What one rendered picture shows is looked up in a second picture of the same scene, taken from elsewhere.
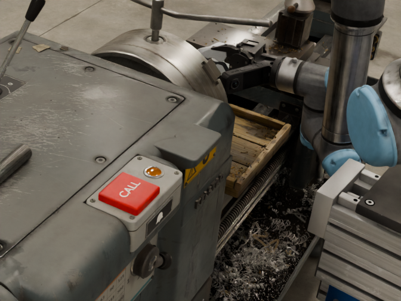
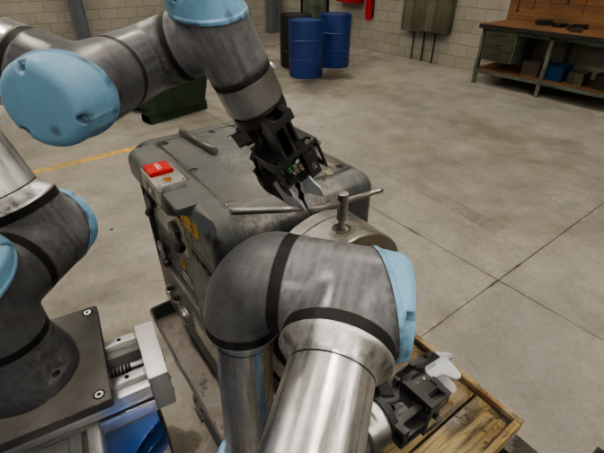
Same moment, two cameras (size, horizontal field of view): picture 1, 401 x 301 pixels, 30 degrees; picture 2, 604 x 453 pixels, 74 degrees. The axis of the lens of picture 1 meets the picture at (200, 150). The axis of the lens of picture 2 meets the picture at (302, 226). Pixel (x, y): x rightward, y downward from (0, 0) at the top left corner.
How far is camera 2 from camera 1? 1.66 m
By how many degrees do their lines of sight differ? 92
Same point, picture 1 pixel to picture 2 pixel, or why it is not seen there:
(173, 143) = (185, 191)
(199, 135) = (184, 201)
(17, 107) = not seen: hidden behind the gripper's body
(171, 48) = (325, 235)
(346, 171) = (152, 356)
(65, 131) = (227, 165)
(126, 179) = (165, 167)
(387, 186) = (87, 336)
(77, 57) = not seen: hidden behind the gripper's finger
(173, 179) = (155, 183)
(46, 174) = (197, 156)
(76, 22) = not seen: outside the picture
